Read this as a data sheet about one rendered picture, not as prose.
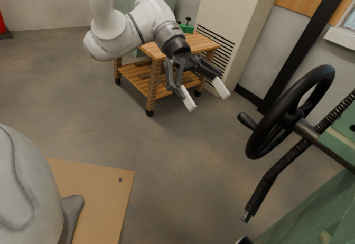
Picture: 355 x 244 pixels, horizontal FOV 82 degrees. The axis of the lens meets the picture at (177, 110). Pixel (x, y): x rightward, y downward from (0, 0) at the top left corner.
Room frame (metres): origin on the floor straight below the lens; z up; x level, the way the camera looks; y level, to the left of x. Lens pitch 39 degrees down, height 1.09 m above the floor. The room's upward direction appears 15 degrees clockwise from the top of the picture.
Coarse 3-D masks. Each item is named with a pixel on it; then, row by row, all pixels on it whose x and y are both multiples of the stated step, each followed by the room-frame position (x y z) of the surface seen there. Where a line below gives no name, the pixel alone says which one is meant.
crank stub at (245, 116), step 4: (240, 112) 0.39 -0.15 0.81; (244, 112) 0.39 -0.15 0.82; (240, 116) 0.38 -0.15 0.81; (244, 116) 0.38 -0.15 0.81; (248, 116) 0.38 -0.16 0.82; (240, 120) 0.38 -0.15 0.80; (244, 120) 0.37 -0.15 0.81; (248, 120) 0.37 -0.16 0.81; (252, 120) 0.37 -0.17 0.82; (244, 124) 0.37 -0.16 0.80; (248, 124) 0.36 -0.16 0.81; (252, 124) 0.36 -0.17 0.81; (256, 124) 0.36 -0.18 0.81; (252, 128) 0.36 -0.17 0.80
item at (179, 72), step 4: (184, 60) 0.54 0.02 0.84; (180, 64) 0.52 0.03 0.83; (184, 64) 0.53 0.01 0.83; (180, 68) 0.51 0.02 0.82; (176, 72) 0.52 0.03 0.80; (180, 72) 0.50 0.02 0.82; (176, 76) 0.49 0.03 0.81; (180, 76) 0.49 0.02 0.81; (176, 80) 0.47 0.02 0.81; (180, 80) 0.47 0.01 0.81; (176, 84) 0.45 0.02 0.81; (180, 84) 0.46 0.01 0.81
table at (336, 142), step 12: (324, 132) 0.33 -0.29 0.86; (336, 132) 0.33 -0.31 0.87; (324, 144) 0.32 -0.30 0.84; (336, 144) 0.31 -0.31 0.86; (348, 144) 0.30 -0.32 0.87; (348, 156) 0.29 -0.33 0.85; (348, 216) 0.16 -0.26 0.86; (348, 228) 0.14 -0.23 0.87; (336, 240) 0.12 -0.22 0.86; (348, 240) 0.11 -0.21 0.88
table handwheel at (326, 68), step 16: (304, 80) 0.38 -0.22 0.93; (320, 80) 0.40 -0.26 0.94; (288, 96) 0.35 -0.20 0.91; (320, 96) 0.51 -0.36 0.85; (272, 112) 0.34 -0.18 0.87; (288, 112) 0.41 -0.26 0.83; (304, 112) 0.51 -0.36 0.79; (256, 128) 0.34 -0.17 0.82; (272, 128) 0.33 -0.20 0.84; (288, 128) 0.40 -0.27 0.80; (304, 128) 0.39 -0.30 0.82; (256, 144) 0.32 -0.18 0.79; (272, 144) 0.45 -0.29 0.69; (320, 144) 0.36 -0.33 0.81; (336, 160) 0.33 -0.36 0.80
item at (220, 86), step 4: (216, 80) 0.55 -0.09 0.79; (220, 80) 0.55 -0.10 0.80; (216, 84) 0.55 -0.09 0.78; (220, 84) 0.54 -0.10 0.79; (216, 88) 0.54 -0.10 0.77; (220, 88) 0.53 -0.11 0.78; (224, 88) 0.53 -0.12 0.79; (220, 92) 0.53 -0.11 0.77; (224, 92) 0.52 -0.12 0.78; (228, 92) 0.52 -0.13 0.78; (224, 96) 0.52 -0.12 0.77; (228, 96) 0.51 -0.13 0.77
